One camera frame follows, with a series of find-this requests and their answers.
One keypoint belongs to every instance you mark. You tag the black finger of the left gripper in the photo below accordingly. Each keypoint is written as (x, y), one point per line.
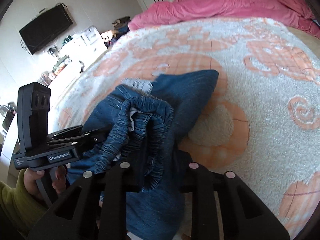
(88, 139)
(65, 133)

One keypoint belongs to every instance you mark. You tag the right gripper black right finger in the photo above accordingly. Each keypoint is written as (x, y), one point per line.
(223, 206)

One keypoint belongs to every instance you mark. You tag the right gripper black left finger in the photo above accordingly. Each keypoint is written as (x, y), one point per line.
(94, 207)

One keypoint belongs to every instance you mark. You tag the person's left hand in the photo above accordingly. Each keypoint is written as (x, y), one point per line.
(30, 177)

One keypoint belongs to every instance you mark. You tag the olive green left sleeve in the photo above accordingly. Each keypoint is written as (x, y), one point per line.
(20, 211)

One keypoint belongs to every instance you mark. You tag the white drawer cabinet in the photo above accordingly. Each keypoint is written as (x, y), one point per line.
(85, 46)

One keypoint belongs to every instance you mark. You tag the white orange fleece blanket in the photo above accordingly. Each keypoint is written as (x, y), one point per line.
(262, 120)

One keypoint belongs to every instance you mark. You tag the dark clothes heap on chair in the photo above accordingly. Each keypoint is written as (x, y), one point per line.
(120, 28)

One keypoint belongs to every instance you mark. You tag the beige bed sheet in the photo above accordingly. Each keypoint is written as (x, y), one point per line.
(310, 41)

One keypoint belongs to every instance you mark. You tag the pink duvet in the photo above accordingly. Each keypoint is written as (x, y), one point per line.
(292, 13)

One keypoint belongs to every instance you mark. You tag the black wall television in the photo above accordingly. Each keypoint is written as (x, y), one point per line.
(45, 28)

